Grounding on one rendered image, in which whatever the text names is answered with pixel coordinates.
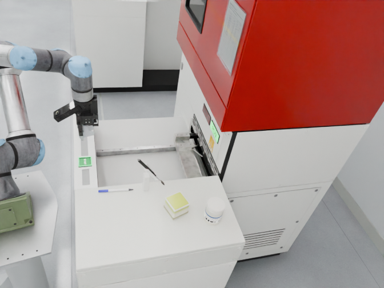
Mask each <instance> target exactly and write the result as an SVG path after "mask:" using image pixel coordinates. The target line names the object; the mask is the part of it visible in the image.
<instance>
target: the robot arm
mask: <svg viewBox="0 0 384 288"><path fill-rule="evenodd" d="M22 70H23V71H44V72H52V73H61V74H62V75H64V76H65V77H67V78H68V79H69V80H70V82H71V93H72V98H73V101H72V102H70V103H68V104H66V105H65V106H63V107H61V108H60V109H58V110H56V111H54V112H53V115H54V119H55V120H56V121H57V122H60V121H62V120H64V119H66V118H67V117H69V116H71V115H73V114H76V120H77V125H78V132H79V138H80V139H81V140H82V141H84V140H83V139H84V138H85V137H89V136H92V135H94V132H93V131H91V130H93V129H94V126H99V123H97V120H98V102H97V95H93V78H92V72H93V70H92V67H91V61H90V60H89V59H88V58H87V57H83V56H81V55H77V56H74V57H73V56H71V55H70V54H69V53H68V52H66V51H64V50H62V49H60V48H53V49H51V50H45V49H37V48H32V47H27V46H19V45H17V44H16V43H12V42H9V41H0V96H1V101H2V106H3V111H4V114H5V120H6V124H7V129H8V133H9V134H8V136H7V137H6V140H5V139H4V138H2V139H0V200H1V199H6V198H10V197H14V196H17V195H20V190H19V188H18V186H17V184H16V183H15V181H14V180H13V178H12V175H11V170H15V169H21V168H24V167H32V166H35V165H38V164H40V163H41V162H42V160H43V158H44V156H45V146H44V143H43V142H42V140H41V139H39V138H37V137H36V134H35V133H34V132H32V131H31V128H30V124H29V119H28V115H27V110H26V105H25V100H24V97H23V91H22V86H21V82H20V78H19V76H20V74H21V73H22Z"/></svg>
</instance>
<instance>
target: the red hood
mask: <svg viewBox="0 0 384 288"><path fill-rule="evenodd" d="M177 41H178V43H179V45H180V47H181V49H182V51H183V53H184V56H185V58H186V60H187V62H188V64H189V66H190V68H191V70H192V72H193V74H194V76H195V78H196V80H197V82H198V85H199V87H200V89H201V91H202V93H203V95H204V97H205V100H206V102H207V104H208V106H209V108H210V110H211V112H212V114H213V116H214V118H215V120H216V122H217V124H218V127H219V129H220V131H221V132H230V131H248V130H267V129H285V128H295V127H314V126H332V125H350V124H361V123H370V122H371V121H372V119H373V118H374V116H375V115H376V113H377V111H378V110H379V108H380V107H381V105H382V104H383V102H384V0H181V7H180V12H179V21H178V31H177Z"/></svg>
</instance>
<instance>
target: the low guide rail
mask: <svg viewBox="0 0 384 288"><path fill-rule="evenodd" d="M96 151H97V157H101V156H109V155H124V154H139V153H154V152H162V151H176V148H175V145H159V146H143V147H127V148H118V149H102V150H96Z"/></svg>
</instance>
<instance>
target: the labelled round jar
mask: <svg viewBox="0 0 384 288"><path fill-rule="evenodd" d="M224 209H225V203H224V201H223V200H222V199H220V198H218V197H211V198H210V199H209V200H208V202H207V205H206V208H205V212H204V215H203V219H204V221H205V222H206V223H207V224H209V225H217V224H219V223H220V220H221V218H222V214H223V211H224Z"/></svg>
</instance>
